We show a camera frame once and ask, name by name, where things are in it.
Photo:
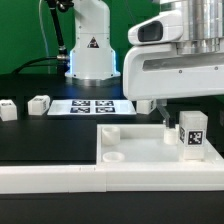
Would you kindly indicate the white square tabletop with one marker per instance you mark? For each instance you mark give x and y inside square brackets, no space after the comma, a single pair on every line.
[141,144]

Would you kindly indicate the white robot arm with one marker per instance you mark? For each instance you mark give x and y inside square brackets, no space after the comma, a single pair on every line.
[92,60]

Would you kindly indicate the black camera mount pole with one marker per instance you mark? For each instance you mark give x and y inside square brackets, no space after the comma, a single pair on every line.
[62,6]

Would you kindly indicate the white L-shaped obstacle fence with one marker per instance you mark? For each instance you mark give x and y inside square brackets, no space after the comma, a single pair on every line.
[103,177]

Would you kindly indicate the white marker sheet with tags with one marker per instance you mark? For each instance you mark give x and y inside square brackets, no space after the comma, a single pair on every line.
[91,107]

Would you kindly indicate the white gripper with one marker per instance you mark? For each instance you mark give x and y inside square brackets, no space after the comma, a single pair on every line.
[162,65]

